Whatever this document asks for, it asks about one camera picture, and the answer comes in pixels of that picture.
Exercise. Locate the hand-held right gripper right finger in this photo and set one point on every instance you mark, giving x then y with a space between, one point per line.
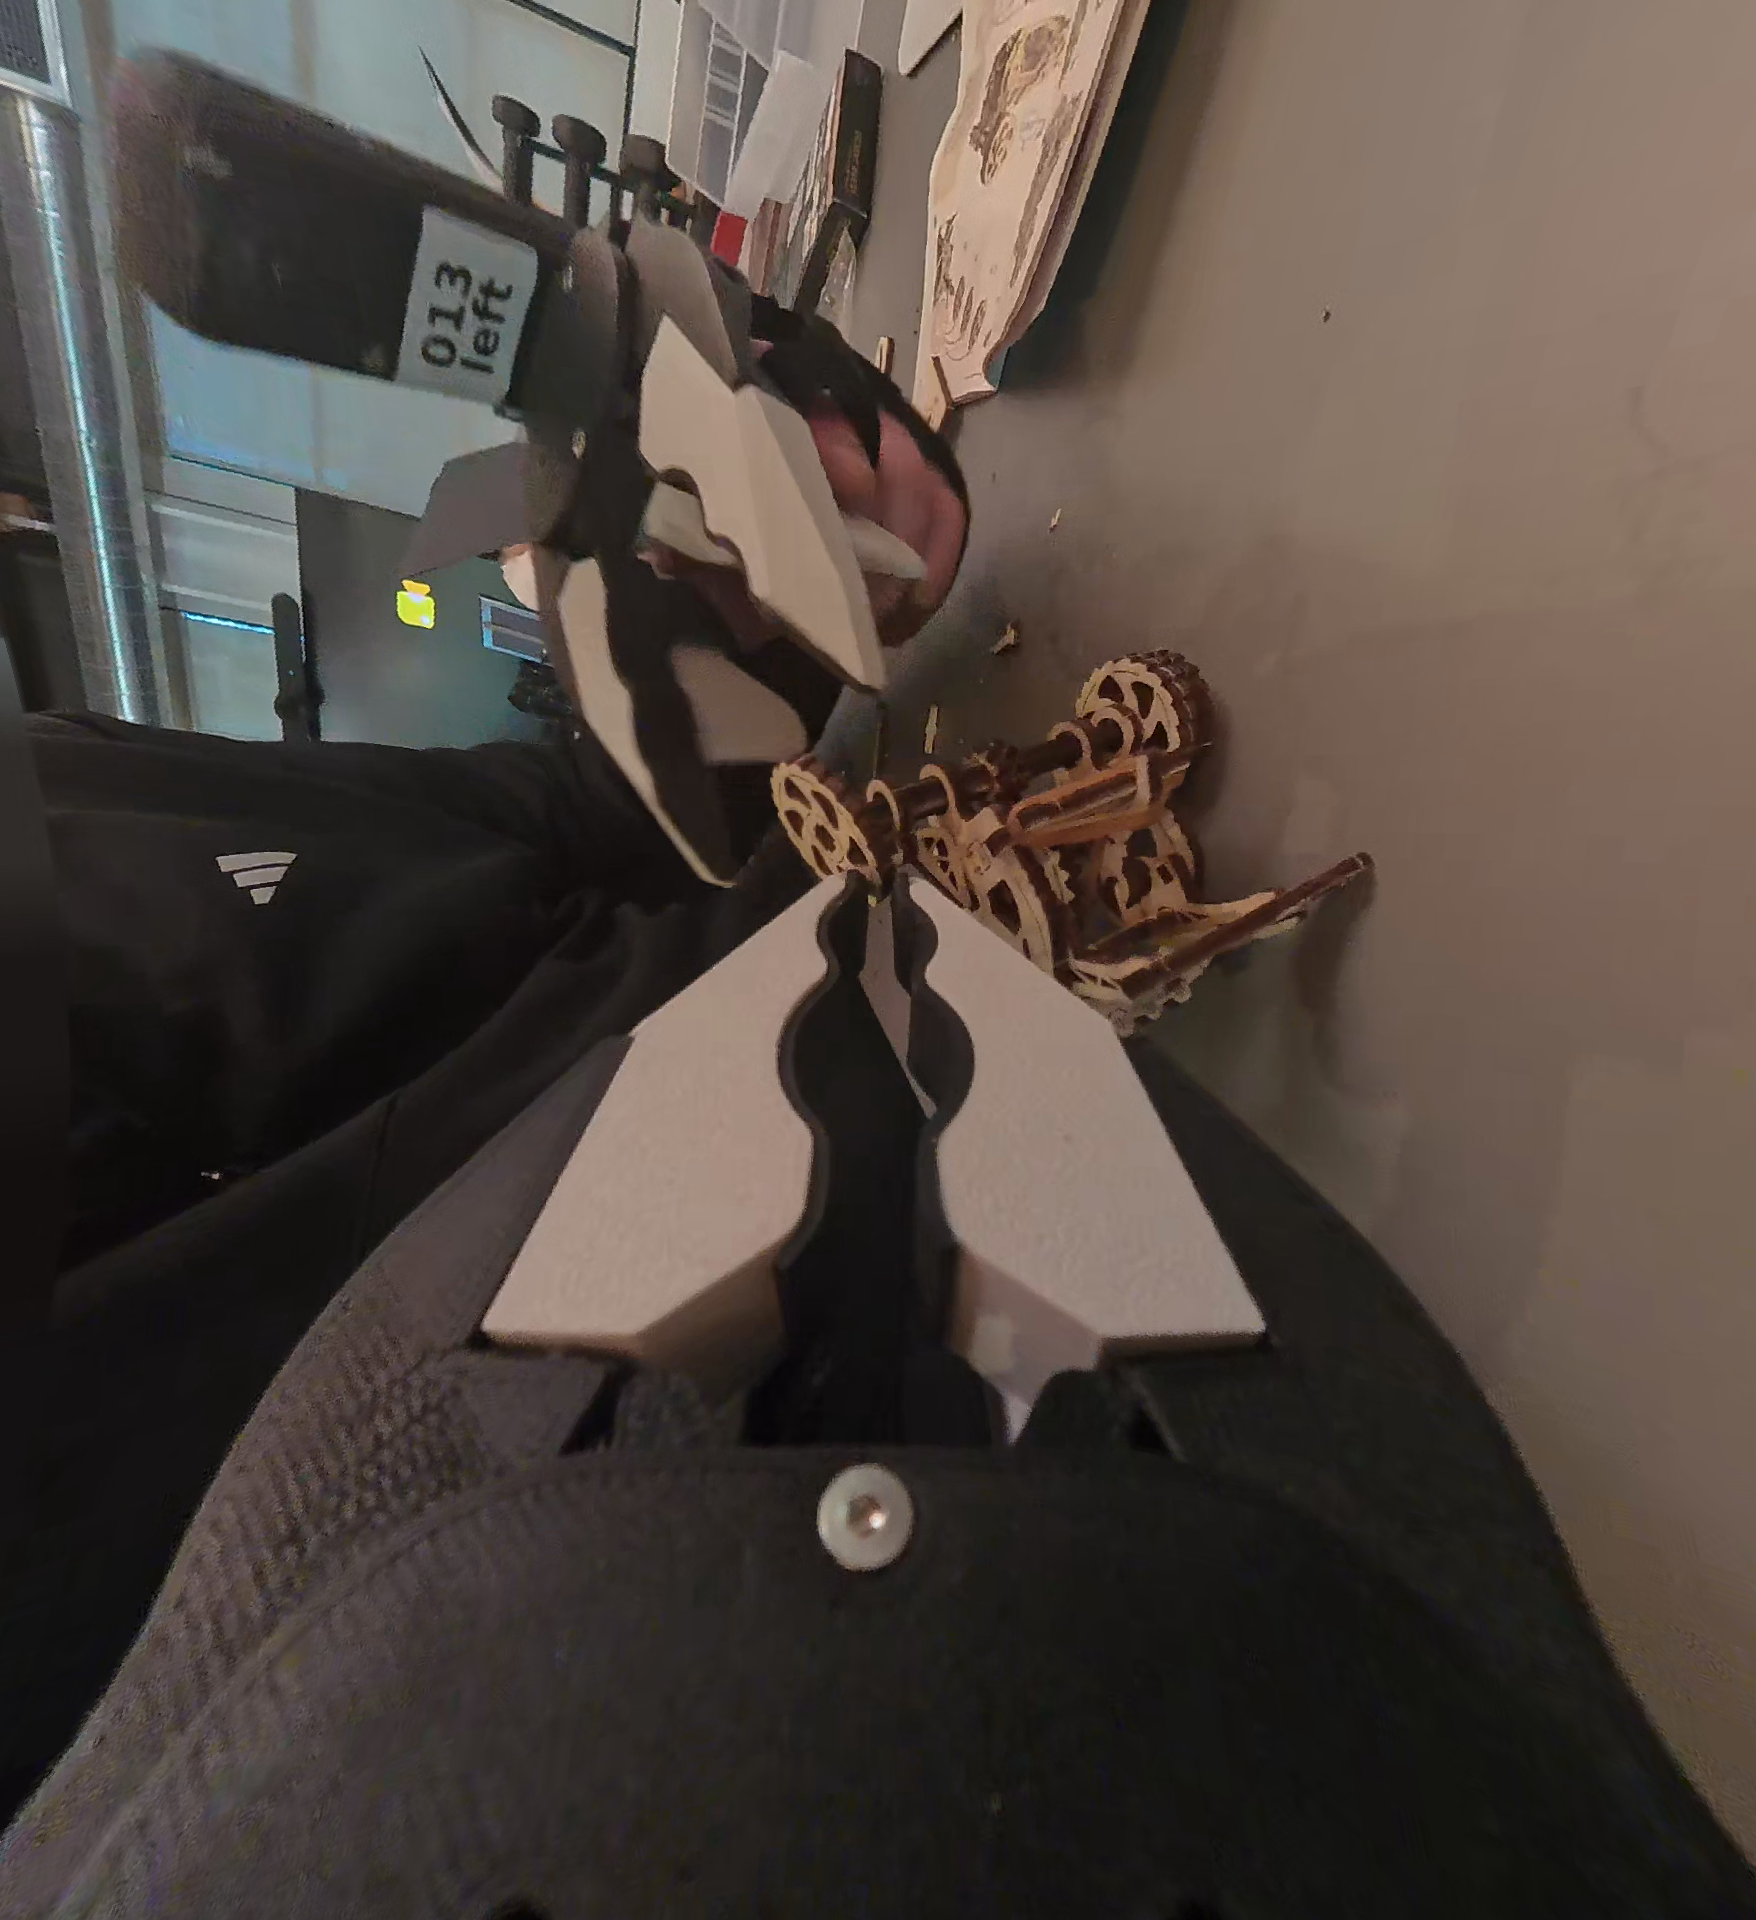
1103 1198

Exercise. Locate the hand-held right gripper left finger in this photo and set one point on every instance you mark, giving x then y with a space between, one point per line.
663 1185

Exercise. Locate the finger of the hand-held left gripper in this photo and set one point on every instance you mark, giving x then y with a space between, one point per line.
592 663
761 492

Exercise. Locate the wooden wheel disc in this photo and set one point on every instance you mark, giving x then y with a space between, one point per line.
802 781

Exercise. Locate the wooden buggy model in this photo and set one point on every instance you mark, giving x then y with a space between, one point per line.
1024 884

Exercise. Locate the thick wooden wheel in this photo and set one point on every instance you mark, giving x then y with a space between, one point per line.
1191 701

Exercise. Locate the person's left hand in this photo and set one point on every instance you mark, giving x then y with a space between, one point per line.
905 525

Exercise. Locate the black dumbbell rack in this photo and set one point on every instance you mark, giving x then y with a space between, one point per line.
518 125

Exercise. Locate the instruction booklet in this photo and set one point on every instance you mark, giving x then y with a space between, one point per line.
1024 181

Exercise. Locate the person's black clothing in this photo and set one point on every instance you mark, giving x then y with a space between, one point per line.
214 978

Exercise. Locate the silver ventilation duct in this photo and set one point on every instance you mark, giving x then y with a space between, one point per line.
87 452

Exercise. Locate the black post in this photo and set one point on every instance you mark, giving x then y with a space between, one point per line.
295 678

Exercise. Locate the wall vent grille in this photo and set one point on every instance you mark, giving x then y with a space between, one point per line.
2 40

